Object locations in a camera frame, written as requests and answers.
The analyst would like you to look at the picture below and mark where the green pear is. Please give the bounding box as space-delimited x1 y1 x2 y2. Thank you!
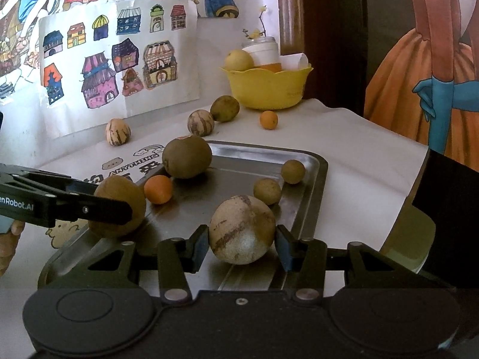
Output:
88 175 147 238

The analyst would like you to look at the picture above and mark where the small tan ball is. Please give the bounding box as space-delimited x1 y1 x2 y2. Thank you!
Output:
254 178 282 206

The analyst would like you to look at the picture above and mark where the brown wooden frame post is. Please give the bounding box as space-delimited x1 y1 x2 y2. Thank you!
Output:
277 0 305 57

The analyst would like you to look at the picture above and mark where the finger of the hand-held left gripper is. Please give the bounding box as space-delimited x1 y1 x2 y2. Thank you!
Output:
48 193 133 226
13 168 100 194

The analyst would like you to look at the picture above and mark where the wall poster of girl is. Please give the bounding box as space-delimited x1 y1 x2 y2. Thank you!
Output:
364 0 479 158

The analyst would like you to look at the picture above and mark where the small green round fruit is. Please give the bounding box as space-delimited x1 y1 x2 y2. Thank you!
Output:
281 159 306 185

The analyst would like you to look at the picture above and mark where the metal tray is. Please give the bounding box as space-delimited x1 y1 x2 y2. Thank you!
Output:
37 141 329 292

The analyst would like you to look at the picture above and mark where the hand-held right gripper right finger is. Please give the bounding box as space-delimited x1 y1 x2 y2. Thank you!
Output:
276 224 453 305

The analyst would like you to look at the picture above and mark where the olive green seat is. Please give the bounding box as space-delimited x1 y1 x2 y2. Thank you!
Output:
378 204 436 273

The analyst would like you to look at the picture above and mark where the yellow plastic bowl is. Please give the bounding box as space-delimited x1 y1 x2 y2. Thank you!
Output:
219 63 313 110

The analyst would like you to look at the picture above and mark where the pale striped pepino melon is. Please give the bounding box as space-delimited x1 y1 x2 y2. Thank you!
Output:
105 118 131 146

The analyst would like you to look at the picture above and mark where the white folded paper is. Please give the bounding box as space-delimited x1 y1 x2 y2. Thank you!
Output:
281 53 309 72

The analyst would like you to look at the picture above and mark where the small orange tangerine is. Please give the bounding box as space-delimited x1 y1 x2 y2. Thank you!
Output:
144 175 173 205
260 110 278 130

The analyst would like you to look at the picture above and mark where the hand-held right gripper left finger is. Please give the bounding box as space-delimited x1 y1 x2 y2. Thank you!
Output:
41 225 209 305

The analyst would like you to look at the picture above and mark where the white cup with flowers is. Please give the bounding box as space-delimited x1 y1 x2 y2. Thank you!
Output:
242 5 268 40

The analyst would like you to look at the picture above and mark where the brownish striped pepino melon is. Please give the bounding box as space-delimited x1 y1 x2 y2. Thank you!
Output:
187 109 215 137

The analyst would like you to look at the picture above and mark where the whitish striped pepino melon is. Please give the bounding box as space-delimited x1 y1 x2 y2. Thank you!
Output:
209 195 277 265

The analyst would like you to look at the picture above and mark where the coloured houses drawing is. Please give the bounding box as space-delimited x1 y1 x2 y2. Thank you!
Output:
38 0 200 139

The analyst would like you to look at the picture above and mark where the white printed table cover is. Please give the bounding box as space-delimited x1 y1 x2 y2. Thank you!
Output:
0 97 429 292

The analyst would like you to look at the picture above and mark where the white jar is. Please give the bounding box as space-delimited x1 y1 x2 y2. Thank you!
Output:
242 36 281 69

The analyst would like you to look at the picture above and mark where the yellow round fruit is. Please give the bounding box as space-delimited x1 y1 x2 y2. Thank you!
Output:
225 49 255 72

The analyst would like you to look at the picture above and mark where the large brown round fruit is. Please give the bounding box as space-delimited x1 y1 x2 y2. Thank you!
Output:
162 135 213 179

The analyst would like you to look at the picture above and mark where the person's left hand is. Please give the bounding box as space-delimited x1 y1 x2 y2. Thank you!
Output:
0 220 26 279

